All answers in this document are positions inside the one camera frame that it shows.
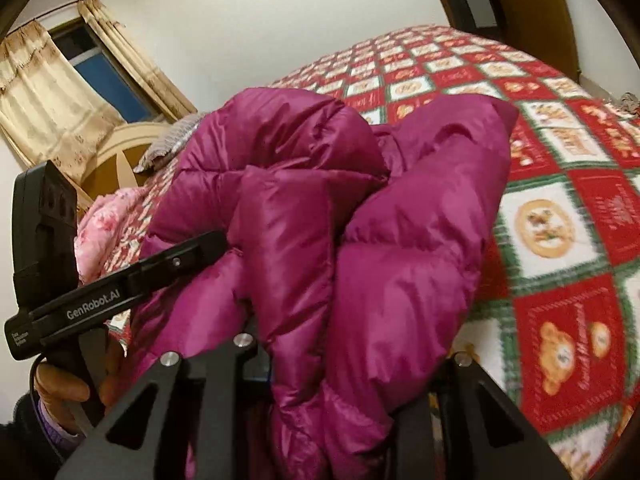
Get red bear printed blanket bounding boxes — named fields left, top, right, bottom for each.
left=107, top=25, right=640, bottom=480

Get magenta puffer jacket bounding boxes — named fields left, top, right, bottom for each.
left=120, top=87, right=519, bottom=480

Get striped grey pillow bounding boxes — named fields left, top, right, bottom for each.
left=134, top=112, right=203, bottom=173

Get narrow beige floral curtain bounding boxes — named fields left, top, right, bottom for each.
left=77, top=0, right=197, bottom=122

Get person's left hand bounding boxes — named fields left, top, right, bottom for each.
left=32, top=344, right=124, bottom=433

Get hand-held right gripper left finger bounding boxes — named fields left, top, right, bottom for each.
left=52, top=332, right=273, bottom=480

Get pink floral quilt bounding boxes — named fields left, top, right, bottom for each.
left=74, top=187, right=151, bottom=286

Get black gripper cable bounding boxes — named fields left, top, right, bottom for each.
left=29, top=356, right=48, bottom=413

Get wide beige floral curtain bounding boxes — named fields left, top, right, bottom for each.
left=0, top=19, right=126, bottom=186

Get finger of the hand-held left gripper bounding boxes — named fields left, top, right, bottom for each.
left=127, top=230, right=228, bottom=293

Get dark curtain rod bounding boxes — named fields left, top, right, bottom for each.
left=11, top=0, right=87, bottom=33

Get window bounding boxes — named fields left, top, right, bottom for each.
left=50, top=17, right=166, bottom=123

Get cream wooden headboard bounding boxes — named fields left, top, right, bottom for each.
left=75, top=121, right=173, bottom=211

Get brown wooden door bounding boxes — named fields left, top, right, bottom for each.
left=482, top=0, right=581, bottom=78

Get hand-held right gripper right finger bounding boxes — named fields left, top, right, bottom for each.
left=395, top=352, right=571, bottom=480

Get person's left forearm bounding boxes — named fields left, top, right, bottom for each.
left=0, top=392, right=88, bottom=480

